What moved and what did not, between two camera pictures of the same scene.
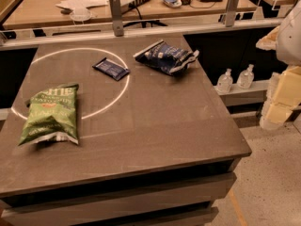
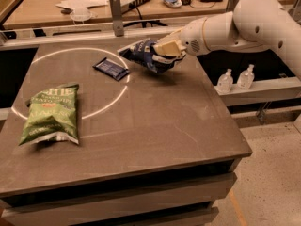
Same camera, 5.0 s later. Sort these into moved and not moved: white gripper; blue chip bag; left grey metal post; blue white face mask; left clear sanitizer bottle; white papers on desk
Moved: white gripper; blue chip bag
Not moved: blue white face mask; left clear sanitizer bottle; white papers on desk; left grey metal post
